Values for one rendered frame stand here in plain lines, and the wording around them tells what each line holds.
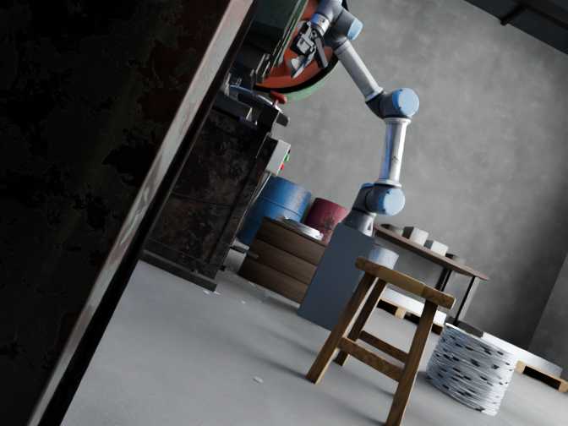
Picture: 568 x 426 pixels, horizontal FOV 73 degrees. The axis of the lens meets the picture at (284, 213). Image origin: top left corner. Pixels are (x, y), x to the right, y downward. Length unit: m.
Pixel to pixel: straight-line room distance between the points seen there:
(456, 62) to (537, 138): 1.57
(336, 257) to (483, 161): 4.52
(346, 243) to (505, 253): 4.61
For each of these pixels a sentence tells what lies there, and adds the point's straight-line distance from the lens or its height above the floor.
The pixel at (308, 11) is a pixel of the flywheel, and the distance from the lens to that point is 2.43.
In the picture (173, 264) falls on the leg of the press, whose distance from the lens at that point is 1.48.
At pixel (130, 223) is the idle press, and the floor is 0.28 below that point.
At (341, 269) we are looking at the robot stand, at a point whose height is 0.27.
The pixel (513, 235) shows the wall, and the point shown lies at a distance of 6.24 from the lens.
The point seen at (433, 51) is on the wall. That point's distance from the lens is 6.09.
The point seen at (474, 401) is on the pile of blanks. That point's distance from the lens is 1.80.
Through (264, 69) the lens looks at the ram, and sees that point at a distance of 1.82.
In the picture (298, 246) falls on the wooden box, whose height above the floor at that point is 0.27.
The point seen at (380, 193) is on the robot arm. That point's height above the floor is 0.62.
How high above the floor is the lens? 0.30
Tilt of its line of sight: 3 degrees up
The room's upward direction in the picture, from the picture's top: 25 degrees clockwise
